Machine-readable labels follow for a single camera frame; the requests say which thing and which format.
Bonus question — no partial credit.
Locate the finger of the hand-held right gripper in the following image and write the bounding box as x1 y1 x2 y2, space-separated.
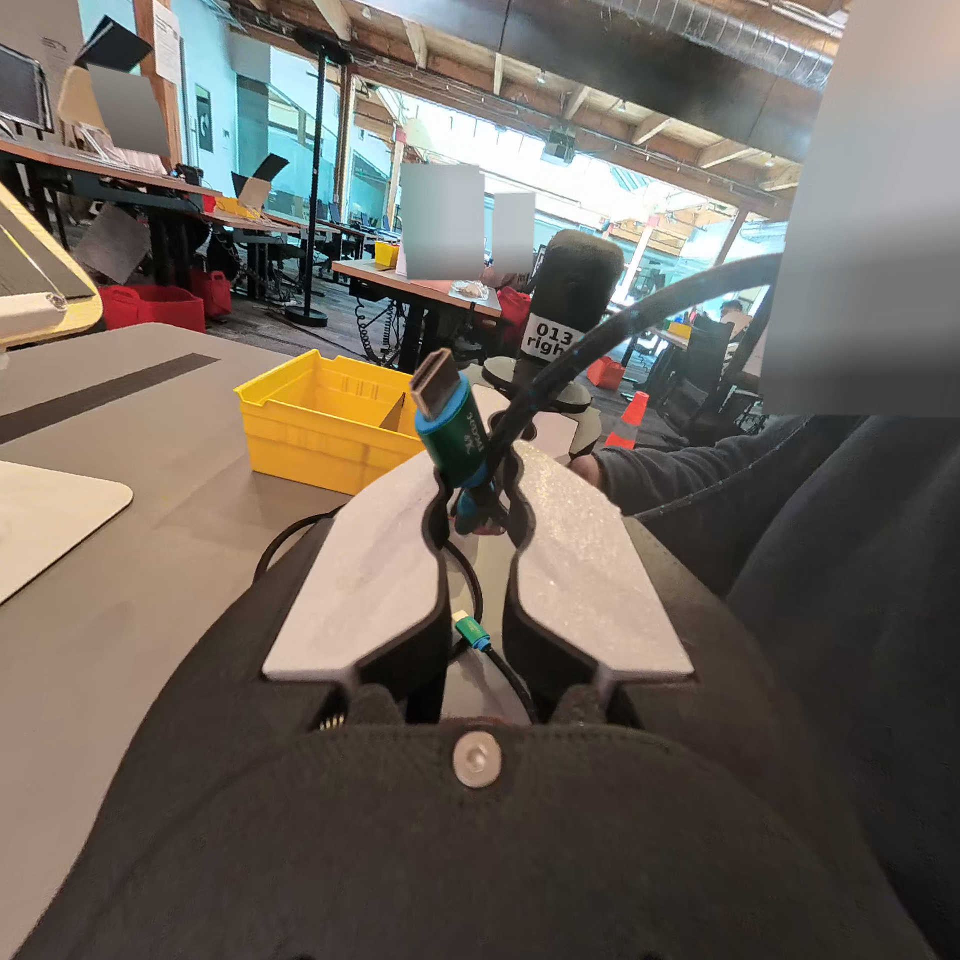
534 414 580 460

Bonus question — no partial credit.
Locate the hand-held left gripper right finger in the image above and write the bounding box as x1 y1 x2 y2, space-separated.
502 442 695 725

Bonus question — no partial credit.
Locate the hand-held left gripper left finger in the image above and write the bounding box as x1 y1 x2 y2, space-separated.
262 465 455 723

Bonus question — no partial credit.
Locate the person's right forearm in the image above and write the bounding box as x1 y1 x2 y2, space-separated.
592 416 826 594

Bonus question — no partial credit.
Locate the orange traffic cone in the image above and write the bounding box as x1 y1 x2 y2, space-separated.
603 391 650 451

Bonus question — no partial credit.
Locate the red bag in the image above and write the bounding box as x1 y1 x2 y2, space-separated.
496 288 532 346

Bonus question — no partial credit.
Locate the yellow plastic bin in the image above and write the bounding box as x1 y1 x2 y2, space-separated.
234 348 429 496

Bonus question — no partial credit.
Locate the light wooden work desk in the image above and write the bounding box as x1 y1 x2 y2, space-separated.
332 258 502 372

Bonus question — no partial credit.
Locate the person's dark sweater torso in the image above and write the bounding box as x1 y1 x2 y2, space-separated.
727 416 960 960

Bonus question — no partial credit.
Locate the black floor lamp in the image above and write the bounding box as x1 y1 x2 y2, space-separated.
288 28 354 327

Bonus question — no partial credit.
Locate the wooden board stand white base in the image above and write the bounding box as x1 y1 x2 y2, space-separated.
0 180 135 605

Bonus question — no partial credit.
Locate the small tilted board stand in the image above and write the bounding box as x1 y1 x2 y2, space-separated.
58 16 170 155
231 153 290 219

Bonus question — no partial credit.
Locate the low red basket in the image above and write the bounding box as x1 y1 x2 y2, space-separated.
99 283 206 333

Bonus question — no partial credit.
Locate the grey hanging board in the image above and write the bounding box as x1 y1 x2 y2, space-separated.
75 202 151 285

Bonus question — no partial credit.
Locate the grey desk monitor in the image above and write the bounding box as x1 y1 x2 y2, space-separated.
0 45 54 136

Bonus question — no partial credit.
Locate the red basket with handle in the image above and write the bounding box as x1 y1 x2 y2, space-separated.
189 268 234 318

